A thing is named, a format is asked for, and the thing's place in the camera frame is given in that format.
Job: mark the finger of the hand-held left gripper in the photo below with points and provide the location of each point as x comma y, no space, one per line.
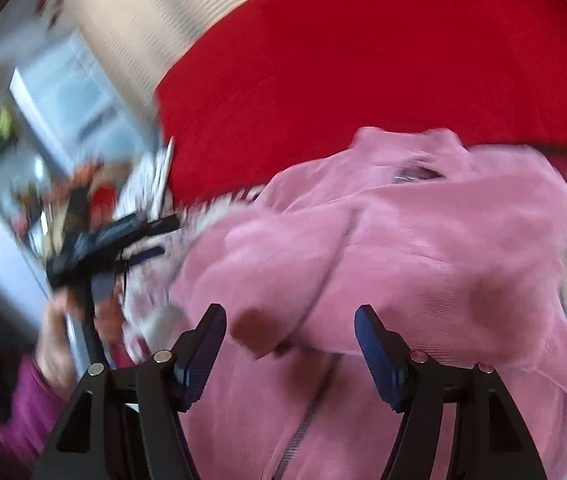
146,254
163,223

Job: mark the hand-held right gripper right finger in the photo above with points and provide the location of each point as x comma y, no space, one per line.
378,360

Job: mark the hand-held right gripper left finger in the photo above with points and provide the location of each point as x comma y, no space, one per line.
203,360

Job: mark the person's left hand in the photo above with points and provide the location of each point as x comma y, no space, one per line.
58,345

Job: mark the white crackle-print cloth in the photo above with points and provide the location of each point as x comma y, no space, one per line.
151,185

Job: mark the red box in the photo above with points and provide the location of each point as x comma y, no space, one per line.
103,200

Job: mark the grey appliance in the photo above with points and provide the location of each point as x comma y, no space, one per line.
63,90

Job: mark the beige dotted cover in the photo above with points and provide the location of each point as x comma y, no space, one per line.
138,10

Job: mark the red cushion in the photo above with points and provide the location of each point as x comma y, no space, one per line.
363,60

